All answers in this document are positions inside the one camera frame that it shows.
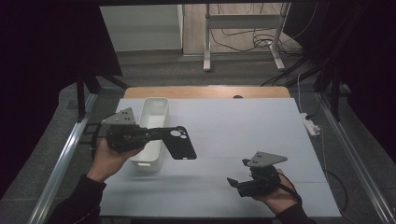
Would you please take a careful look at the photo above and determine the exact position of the white cable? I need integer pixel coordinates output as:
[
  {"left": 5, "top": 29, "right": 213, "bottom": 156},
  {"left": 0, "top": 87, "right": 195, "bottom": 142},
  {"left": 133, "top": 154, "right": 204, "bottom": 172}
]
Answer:
[{"left": 296, "top": 73, "right": 304, "bottom": 115}]

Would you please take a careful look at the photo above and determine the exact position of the white cabinet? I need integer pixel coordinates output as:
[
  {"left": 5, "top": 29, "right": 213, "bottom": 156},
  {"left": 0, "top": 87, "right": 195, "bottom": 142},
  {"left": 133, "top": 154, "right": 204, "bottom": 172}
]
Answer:
[{"left": 99, "top": 4, "right": 185, "bottom": 52}]

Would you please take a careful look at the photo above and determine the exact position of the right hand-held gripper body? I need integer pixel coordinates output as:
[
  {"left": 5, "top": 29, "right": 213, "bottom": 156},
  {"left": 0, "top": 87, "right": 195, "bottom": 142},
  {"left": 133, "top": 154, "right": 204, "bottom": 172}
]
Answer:
[{"left": 236, "top": 151, "right": 289, "bottom": 198}]

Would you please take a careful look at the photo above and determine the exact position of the person's left hand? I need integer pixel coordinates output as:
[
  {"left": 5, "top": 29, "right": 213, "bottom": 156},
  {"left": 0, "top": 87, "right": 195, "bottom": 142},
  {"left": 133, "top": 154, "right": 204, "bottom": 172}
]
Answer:
[{"left": 86, "top": 137, "right": 145, "bottom": 184}]

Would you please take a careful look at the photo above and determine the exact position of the white power strip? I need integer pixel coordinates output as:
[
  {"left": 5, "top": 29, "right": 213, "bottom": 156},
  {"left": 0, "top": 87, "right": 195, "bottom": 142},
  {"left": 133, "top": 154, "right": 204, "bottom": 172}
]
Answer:
[{"left": 299, "top": 112, "right": 321, "bottom": 137}]

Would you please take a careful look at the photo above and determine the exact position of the bundle of black cables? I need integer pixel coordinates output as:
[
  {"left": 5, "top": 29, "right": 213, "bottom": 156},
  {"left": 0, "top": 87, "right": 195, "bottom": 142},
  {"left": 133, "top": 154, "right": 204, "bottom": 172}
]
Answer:
[{"left": 209, "top": 3, "right": 303, "bottom": 57}]

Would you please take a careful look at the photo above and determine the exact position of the black plug cable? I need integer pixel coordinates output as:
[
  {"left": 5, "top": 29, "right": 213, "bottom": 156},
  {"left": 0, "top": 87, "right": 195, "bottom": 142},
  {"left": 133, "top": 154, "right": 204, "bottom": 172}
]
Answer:
[{"left": 305, "top": 102, "right": 322, "bottom": 121}]

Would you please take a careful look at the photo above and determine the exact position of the black phone case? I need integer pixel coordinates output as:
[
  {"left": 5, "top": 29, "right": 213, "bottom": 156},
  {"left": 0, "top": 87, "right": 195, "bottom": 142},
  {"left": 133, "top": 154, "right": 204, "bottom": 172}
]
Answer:
[{"left": 160, "top": 125, "right": 198, "bottom": 161}]

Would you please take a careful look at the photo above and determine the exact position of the right hand-held gripper cable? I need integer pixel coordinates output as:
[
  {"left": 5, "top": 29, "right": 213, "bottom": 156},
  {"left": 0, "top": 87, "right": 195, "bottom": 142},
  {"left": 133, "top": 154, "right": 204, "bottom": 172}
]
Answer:
[{"left": 276, "top": 169, "right": 349, "bottom": 216}]

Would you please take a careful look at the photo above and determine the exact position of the white table cover board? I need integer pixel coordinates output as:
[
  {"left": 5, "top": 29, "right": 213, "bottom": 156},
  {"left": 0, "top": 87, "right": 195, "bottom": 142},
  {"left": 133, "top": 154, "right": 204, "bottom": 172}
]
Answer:
[{"left": 99, "top": 97, "right": 342, "bottom": 218}]

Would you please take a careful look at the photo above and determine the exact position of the white desk frame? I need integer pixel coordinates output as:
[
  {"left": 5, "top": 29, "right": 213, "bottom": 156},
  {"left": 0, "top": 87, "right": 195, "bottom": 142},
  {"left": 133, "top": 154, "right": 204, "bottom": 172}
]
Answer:
[{"left": 203, "top": 2, "right": 291, "bottom": 73}]

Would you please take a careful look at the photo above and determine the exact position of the black floor cable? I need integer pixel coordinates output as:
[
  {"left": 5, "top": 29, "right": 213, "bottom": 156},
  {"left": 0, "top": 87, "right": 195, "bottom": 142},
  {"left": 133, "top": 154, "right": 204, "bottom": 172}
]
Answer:
[{"left": 261, "top": 55, "right": 325, "bottom": 88}]

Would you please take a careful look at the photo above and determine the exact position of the left hand-held gripper cable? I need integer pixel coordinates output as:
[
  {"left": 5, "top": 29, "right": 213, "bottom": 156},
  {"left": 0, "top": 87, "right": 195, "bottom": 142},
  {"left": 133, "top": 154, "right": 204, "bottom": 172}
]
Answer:
[{"left": 90, "top": 122, "right": 106, "bottom": 161}]

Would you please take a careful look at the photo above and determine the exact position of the person's right hand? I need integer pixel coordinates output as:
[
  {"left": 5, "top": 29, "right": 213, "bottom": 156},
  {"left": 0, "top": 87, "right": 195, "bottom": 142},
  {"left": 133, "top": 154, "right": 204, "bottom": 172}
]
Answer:
[{"left": 252, "top": 168, "right": 303, "bottom": 216}]

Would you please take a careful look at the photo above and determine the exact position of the aluminium rail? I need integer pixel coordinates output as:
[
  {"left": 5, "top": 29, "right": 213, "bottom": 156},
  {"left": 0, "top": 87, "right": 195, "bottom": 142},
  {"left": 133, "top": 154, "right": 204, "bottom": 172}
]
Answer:
[
  {"left": 316, "top": 92, "right": 396, "bottom": 224},
  {"left": 27, "top": 92, "right": 99, "bottom": 224}
]

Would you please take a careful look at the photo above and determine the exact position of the black metal stand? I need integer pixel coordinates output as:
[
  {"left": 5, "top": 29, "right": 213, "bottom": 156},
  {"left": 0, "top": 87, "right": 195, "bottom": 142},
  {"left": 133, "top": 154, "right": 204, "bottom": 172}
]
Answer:
[
  {"left": 313, "top": 66, "right": 344, "bottom": 122},
  {"left": 75, "top": 73, "right": 129, "bottom": 123}
]

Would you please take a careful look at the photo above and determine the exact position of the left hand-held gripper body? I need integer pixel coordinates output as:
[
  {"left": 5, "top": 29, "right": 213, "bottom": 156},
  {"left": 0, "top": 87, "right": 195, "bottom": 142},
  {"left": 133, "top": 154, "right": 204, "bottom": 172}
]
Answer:
[{"left": 101, "top": 106, "right": 150, "bottom": 154}]

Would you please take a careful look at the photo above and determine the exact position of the black curtain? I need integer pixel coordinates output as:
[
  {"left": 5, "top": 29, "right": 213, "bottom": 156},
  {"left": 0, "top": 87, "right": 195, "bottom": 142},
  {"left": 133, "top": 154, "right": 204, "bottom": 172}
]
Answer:
[
  {"left": 283, "top": 0, "right": 396, "bottom": 157},
  {"left": 0, "top": 0, "right": 123, "bottom": 200}
]

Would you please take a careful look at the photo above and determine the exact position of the hand-held gripper cable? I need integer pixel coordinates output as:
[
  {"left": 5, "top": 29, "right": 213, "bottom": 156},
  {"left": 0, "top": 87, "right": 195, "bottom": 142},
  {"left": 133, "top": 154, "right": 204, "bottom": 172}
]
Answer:
[
  {"left": 90, "top": 122, "right": 106, "bottom": 161},
  {"left": 276, "top": 169, "right": 349, "bottom": 216}
]

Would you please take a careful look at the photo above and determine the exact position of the wooden table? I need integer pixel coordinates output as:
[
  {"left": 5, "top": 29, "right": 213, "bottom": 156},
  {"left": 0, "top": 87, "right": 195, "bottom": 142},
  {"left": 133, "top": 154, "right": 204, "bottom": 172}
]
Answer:
[{"left": 123, "top": 86, "right": 291, "bottom": 100}]

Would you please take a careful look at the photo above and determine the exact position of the white plastic storage bin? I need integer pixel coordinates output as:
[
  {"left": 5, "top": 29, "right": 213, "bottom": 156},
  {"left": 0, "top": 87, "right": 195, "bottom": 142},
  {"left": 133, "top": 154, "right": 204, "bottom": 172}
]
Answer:
[{"left": 128, "top": 96, "right": 170, "bottom": 173}]

